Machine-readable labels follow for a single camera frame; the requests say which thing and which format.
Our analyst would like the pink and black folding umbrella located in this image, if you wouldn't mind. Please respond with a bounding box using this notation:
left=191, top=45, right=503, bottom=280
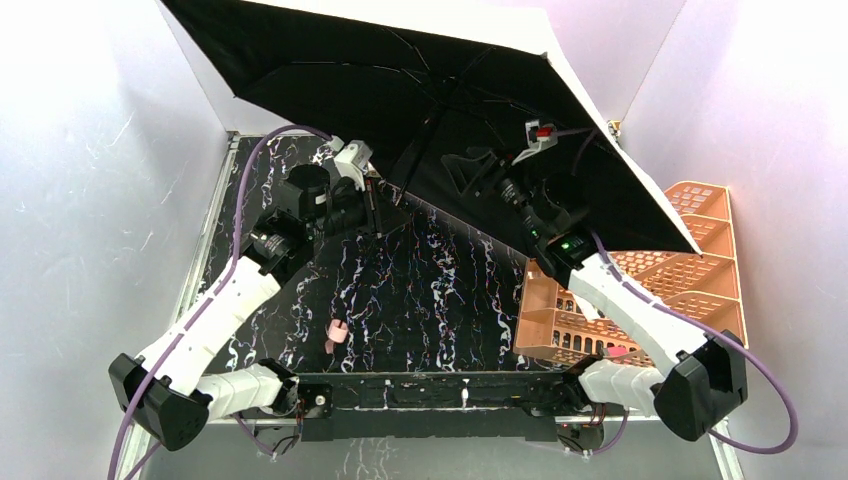
left=166, top=1, right=698, bottom=254

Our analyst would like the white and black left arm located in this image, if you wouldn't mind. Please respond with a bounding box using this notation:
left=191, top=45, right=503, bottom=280
left=108, top=164, right=410, bottom=451

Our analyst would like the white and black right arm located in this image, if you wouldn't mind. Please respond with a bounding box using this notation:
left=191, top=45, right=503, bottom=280
left=442, top=150, right=748, bottom=441

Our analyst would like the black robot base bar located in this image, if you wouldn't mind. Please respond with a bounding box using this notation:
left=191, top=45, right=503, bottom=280
left=300, top=371, right=592, bottom=441

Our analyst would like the orange plastic desk organizer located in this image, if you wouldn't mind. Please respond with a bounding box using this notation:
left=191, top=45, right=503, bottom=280
left=513, top=181, right=747, bottom=367

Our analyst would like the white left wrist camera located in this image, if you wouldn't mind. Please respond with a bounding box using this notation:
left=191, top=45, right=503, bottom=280
left=330, top=136, right=377, bottom=192

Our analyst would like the aluminium table frame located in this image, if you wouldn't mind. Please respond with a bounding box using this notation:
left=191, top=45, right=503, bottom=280
left=113, top=132, right=747, bottom=480

